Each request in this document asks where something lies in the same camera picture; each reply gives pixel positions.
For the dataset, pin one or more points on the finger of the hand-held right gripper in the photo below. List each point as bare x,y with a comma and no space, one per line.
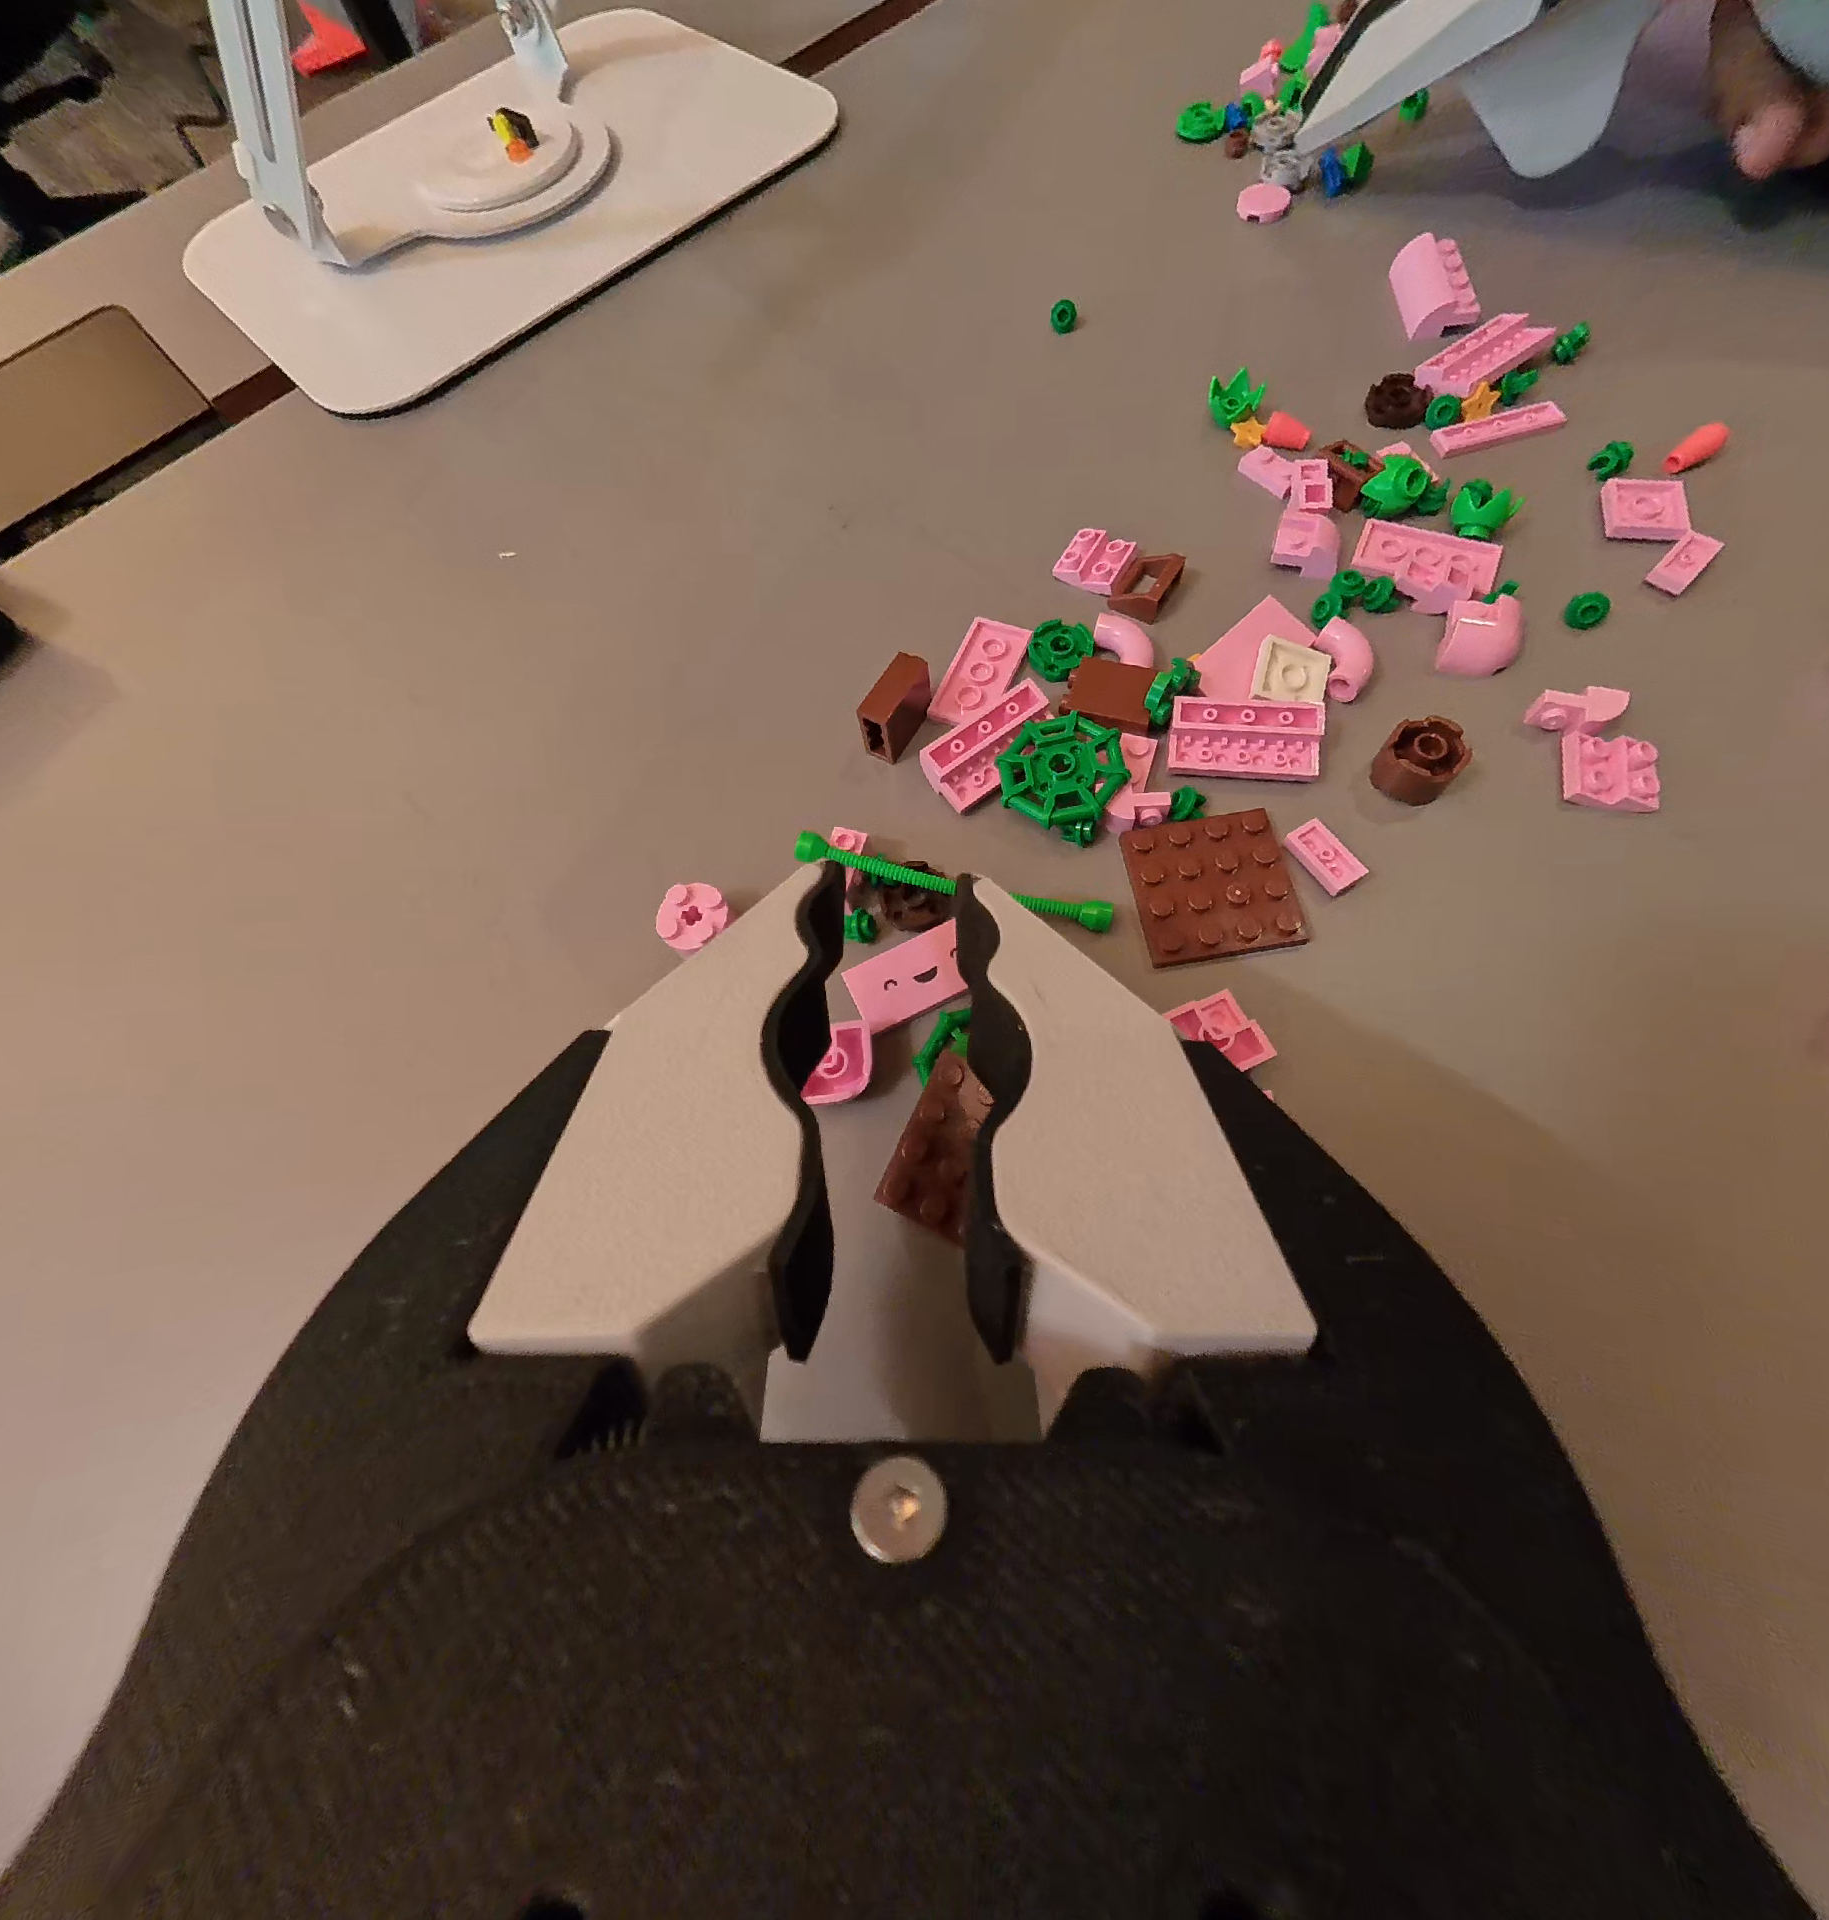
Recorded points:
1411,52
1560,91

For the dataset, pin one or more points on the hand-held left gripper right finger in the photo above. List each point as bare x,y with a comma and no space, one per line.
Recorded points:
1155,1201

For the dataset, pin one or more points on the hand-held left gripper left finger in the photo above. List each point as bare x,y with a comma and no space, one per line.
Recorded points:
645,1201

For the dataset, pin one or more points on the heap of mixed tiny pieces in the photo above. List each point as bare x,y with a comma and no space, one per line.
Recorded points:
1276,111

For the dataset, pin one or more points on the pink round tile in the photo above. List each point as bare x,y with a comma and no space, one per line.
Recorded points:
1265,201

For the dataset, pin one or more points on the pink round brick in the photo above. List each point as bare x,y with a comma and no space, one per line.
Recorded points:
692,915

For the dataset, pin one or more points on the person's right hand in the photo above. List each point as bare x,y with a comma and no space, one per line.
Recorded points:
1785,91

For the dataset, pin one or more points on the brown studded plate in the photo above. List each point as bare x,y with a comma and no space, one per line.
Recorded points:
1215,892
936,1155

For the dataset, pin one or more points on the green web piece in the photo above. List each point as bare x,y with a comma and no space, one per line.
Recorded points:
945,1037
1061,776

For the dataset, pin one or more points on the coral cone piece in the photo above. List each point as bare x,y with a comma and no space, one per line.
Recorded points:
1698,447

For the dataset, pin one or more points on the green ribbed rod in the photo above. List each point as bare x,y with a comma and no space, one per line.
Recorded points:
900,871

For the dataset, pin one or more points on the pile of small toy bricks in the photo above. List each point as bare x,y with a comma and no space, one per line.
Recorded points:
1245,735

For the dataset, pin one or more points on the brown round brick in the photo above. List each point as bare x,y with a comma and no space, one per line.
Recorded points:
1421,756

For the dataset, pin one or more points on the white square plate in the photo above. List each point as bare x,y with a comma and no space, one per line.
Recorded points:
1293,672

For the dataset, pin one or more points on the brown square brick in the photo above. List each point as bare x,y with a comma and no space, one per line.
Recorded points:
893,708

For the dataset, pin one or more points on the white board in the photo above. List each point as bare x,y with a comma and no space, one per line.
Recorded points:
631,181

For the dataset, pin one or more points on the tiny orange black brick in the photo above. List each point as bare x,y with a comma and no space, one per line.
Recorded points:
514,135

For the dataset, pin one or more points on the grey desk hatch lid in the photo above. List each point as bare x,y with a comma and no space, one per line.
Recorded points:
74,420

